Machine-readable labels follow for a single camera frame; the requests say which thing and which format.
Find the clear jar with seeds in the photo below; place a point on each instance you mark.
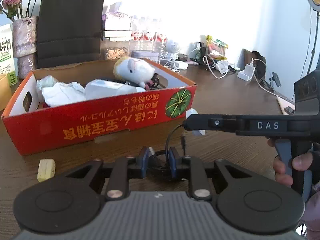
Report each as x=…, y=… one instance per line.
x=116, y=50

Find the middle water bottle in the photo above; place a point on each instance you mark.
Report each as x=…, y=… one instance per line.
x=150, y=34

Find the black paper bag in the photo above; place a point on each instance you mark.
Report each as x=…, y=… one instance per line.
x=68, y=31

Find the white wall charger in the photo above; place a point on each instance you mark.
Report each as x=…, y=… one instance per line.
x=247, y=73

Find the yellow ceramic mug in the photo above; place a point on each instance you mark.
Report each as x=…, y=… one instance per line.
x=5, y=91

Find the white power adapter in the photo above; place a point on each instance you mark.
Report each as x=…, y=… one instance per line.
x=180, y=65

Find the green small bottle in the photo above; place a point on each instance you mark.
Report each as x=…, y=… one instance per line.
x=198, y=51

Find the right hand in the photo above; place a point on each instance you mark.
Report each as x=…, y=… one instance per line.
x=304, y=162

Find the right water bottle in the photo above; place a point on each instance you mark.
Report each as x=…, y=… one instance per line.
x=161, y=36

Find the water bottle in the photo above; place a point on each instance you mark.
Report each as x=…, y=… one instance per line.
x=138, y=35
x=161, y=36
x=150, y=34

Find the orange cardboard box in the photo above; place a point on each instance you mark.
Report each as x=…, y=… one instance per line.
x=34, y=128

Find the floral tin box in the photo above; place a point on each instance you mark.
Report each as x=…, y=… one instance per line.
x=145, y=54

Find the pink speckled vase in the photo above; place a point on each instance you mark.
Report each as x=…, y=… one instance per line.
x=24, y=44

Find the white green milk carton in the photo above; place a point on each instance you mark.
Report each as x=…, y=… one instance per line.
x=7, y=58

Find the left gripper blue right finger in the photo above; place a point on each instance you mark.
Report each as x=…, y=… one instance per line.
x=192, y=169

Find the white yellow plush toy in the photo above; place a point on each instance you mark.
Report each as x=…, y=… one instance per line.
x=137, y=71

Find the small white round cap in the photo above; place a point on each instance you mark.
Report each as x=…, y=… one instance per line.
x=195, y=123

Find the flat white box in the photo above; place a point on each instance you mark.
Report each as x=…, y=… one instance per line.
x=117, y=35

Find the white tissue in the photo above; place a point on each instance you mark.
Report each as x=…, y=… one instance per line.
x=47, y=81

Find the white cloth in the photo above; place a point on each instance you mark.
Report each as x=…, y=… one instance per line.
x=63, y=94

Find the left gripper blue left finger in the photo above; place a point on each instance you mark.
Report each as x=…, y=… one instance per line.
x=124, y=169

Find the yellow eraser block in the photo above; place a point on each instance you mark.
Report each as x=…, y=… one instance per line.
x=46, y=169

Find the left water bottle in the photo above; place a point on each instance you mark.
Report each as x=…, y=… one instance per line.
x=138, y=35

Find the white plastic packet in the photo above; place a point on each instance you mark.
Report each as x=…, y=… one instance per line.
x=98, y=89

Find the colourful snack bag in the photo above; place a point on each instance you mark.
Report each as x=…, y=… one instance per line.
x=216, y=48

